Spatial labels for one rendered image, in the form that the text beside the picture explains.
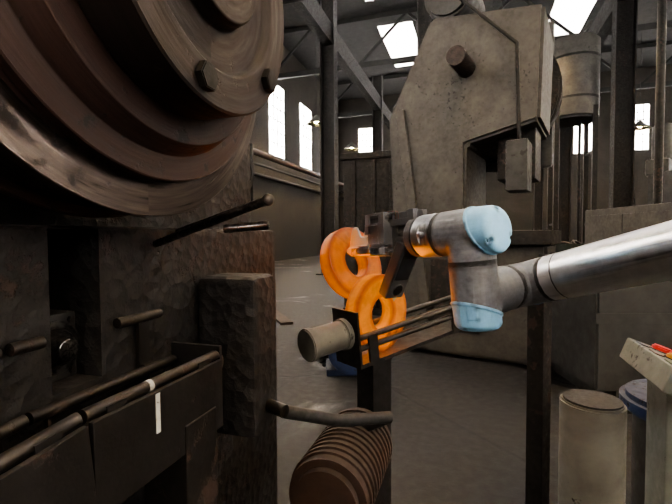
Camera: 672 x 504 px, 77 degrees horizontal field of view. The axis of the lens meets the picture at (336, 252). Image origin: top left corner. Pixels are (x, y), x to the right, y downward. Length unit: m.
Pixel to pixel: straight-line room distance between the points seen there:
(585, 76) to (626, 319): 7.29
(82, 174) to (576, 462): 0.98
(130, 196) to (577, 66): 9.13
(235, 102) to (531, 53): 2.78
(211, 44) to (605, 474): 0.99
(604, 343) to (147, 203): 2.20
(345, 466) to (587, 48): 9.18
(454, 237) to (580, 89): 8.64
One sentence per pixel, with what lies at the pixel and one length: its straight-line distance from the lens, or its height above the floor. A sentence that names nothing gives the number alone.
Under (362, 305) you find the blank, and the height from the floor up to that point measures 0.73.
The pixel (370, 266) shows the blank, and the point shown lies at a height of 0.79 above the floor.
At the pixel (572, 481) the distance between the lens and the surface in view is 1.08.
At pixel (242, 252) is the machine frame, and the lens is 0.79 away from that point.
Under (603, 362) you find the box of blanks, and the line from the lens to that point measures 2.43.
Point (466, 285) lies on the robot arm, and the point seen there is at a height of 0.78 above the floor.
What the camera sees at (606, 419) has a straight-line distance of 1.02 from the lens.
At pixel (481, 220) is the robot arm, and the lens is 0.65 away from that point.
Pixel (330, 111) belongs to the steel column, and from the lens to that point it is 9.70.
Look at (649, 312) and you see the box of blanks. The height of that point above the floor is 0.49.
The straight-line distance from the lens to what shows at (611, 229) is 4.66.
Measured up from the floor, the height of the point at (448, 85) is 1.88.
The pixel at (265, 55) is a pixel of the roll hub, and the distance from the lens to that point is 0.52.
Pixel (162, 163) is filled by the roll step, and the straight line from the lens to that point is 0.45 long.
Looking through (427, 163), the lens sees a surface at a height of 1.37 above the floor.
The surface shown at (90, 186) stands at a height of 0.90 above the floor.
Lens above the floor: 0.86
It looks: 2 degrees down
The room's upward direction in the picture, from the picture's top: straight up
